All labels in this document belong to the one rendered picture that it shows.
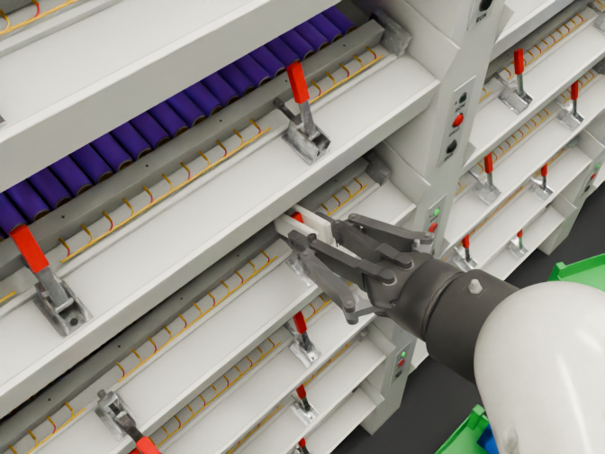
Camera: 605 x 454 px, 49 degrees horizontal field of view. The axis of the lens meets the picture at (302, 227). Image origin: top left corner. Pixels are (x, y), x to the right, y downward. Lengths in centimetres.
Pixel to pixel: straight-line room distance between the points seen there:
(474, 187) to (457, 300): 61
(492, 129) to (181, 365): 55
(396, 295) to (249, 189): 17
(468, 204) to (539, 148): 21
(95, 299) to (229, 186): 15
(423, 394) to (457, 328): 101
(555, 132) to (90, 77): 104
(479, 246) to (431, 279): 76
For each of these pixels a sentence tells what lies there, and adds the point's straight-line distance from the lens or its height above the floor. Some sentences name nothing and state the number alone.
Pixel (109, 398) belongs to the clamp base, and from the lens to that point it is 71.
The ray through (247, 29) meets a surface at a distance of 48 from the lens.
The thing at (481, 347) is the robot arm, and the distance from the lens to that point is 44.
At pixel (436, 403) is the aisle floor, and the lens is 158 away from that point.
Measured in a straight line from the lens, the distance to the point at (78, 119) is 43.
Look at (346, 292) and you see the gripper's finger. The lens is 64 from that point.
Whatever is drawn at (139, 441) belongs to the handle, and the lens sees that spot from 69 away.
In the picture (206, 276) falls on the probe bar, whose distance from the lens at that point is 75.
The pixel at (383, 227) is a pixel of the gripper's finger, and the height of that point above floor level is 87.
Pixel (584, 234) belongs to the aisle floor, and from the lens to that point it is 196.
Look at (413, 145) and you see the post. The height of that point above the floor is 84.
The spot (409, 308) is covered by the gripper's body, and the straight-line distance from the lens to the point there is 61.
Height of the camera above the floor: 140
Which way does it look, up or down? 50 degrees down
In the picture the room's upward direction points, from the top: straight up
